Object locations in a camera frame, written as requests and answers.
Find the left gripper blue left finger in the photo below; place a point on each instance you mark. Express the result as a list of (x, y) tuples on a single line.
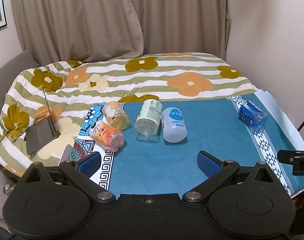
[(89, 165)]

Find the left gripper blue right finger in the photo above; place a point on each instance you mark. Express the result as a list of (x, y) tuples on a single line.
[(209, 164)]

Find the orange label plastic cup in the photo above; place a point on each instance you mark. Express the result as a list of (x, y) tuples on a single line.
[(108, 137)]

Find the white blue label cup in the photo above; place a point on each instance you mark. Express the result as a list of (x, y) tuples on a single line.
[(173, 125)]

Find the yellow label plastic cup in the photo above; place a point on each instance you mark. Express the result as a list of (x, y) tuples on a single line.
[(115, 115)]

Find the dark blue plastic cup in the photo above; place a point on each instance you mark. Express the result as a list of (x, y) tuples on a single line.
[(252, 116)]

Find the green label clear cup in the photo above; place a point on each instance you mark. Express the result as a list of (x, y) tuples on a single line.
[(148, 121)]

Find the grey open laptop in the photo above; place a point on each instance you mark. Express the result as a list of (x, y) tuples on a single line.
[(41, 133)]

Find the teal blue cloth mat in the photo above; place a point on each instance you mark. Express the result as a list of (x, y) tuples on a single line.
[(213, 126)]

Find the floral striped duvet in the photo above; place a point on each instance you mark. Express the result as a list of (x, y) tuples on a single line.
[(67, 89)]

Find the beige curtain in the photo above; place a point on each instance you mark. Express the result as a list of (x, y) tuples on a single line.
[(98, 30)]

